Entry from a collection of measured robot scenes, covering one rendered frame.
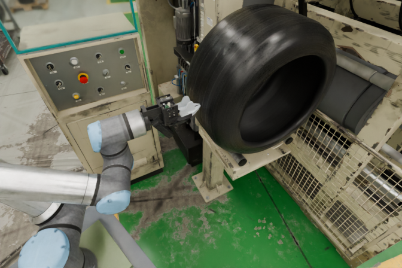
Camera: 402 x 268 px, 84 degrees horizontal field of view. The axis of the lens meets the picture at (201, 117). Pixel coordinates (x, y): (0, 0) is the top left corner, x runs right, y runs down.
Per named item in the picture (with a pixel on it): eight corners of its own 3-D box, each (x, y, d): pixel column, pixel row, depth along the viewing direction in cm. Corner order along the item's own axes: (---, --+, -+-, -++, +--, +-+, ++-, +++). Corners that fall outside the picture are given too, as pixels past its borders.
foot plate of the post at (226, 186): (191, 177, 199) (191, 174, 196) (217, 166, 208) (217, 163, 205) (206, 203, 181) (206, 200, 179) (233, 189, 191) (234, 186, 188)
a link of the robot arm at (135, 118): (136, 144, 73) (128, 125, 79) (150, 139, 75) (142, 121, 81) (130, 124, 67) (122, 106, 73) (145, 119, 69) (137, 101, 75)
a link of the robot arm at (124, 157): (106, 185, 77) (94, 163, 68) (110, 159, 85) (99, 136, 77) (134, 180, 78) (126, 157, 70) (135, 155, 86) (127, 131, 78)
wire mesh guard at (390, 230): (251, 149, 184) (269, 76, 137) (253, 148, 184) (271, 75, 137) (350, 261, 125) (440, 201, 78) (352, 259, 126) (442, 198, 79)
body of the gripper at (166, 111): (180, 104, 73) (143, 116, 69) (182, 124, 78) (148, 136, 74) (171, 92, 78) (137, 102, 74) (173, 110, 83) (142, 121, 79)
